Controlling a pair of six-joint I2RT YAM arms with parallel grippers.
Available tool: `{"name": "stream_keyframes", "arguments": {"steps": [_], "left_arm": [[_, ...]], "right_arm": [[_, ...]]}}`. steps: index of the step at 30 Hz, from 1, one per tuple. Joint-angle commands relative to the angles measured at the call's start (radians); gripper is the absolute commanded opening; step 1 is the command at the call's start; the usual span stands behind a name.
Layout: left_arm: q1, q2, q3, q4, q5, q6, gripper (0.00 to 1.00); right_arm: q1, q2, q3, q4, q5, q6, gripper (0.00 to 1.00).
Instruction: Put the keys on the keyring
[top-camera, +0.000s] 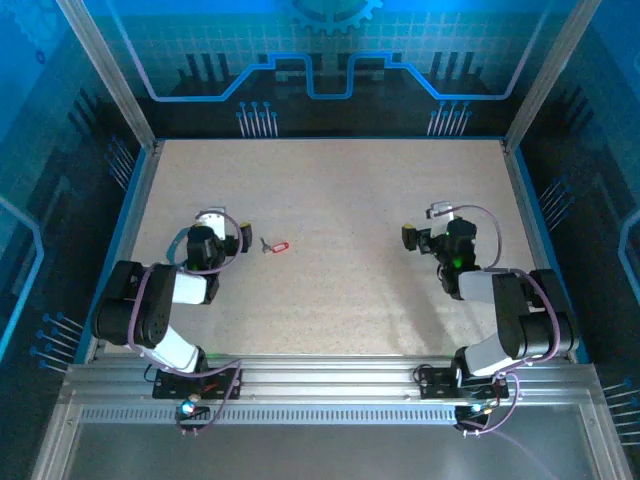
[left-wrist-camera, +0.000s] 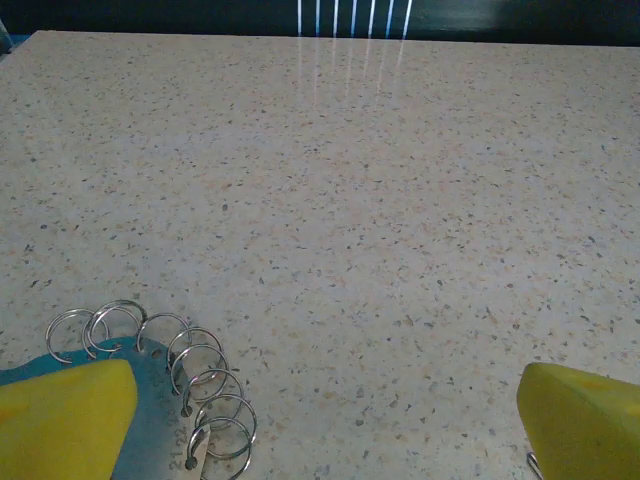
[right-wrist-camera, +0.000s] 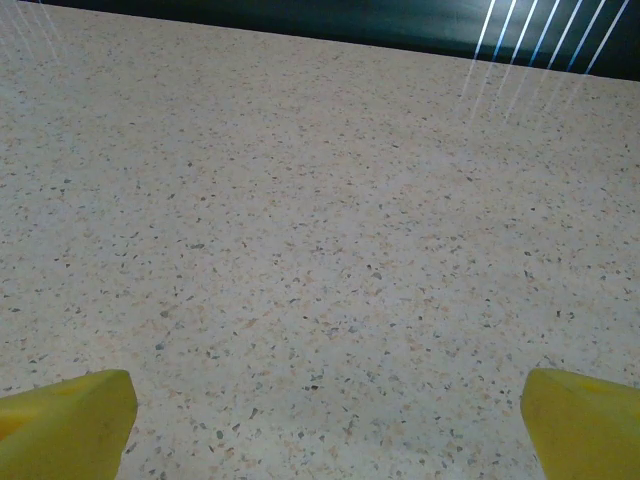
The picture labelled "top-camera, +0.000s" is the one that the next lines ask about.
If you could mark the key with red tag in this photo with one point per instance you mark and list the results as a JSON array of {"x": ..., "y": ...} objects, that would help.
[{"x": 281, "y": 247}]

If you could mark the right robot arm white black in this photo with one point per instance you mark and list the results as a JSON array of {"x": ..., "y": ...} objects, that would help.
[{"x": 530, "y": 320}]

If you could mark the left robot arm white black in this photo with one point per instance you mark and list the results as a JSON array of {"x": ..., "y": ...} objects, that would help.
[{"x": 120, "y": 310}]

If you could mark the left small LED board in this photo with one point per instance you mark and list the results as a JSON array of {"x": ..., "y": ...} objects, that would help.
[{"x": 189, "y": 409}]

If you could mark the small led board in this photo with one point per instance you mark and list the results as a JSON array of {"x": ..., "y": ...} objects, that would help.
[
  {"x": 189, "y": 409},
  {"x": 475, "y": 409}
]

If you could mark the right small LED board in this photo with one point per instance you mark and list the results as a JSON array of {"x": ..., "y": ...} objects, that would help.
[{"x": 475, "y": 409}]

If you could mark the grey metal plate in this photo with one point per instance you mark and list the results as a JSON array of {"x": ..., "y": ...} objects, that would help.
[{"x": 325, "y": 455}]

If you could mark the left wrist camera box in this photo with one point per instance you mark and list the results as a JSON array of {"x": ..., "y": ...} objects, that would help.
[{"x": 215, "y": 222}]

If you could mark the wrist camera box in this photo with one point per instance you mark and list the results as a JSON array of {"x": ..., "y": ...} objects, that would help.
[
  {"x": 442, "y": 207},
  {"x": 215, "y": 222}
]

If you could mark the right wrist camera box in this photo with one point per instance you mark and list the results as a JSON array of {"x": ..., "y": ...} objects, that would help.
[{"x": 442, "y": 207}]

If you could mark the aluminium table side rail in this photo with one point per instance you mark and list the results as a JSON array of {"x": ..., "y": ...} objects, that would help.
[
  {"x": 539, "y": 250},
  {"x": 125, "y": 250}
]

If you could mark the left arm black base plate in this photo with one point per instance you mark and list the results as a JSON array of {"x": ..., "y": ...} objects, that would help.
[{"x": 170, "y": 390}]

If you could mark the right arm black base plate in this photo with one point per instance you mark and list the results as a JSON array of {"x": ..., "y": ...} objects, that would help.
[{"x": 435, "y": 385}]

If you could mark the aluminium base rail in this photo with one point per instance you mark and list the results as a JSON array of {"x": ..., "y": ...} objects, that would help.
[{"x": 325, "y": 380}]

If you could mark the aluminium frame post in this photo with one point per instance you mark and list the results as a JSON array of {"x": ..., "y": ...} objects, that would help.
[
  {"x": 111, "y": 75},
  {"x": 548, "y": 75}
]

